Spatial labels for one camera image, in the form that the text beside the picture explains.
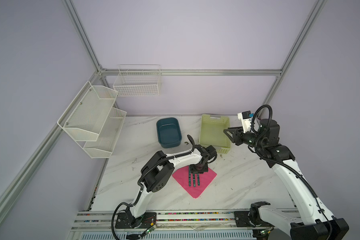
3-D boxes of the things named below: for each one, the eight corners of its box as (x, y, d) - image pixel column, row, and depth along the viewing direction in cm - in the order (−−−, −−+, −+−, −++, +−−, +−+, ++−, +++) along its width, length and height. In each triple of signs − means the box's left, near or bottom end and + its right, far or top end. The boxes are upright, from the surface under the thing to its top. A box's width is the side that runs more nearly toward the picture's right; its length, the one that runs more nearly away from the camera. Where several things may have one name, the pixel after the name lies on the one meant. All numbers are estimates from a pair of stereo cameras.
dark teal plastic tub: (154, 148, 103) (153, 144, 99) (158, 122, 119) (157, 117, 115) (181, 148, 103) (181, 144, 99) (181, 122, 119) (181, 117, 115)
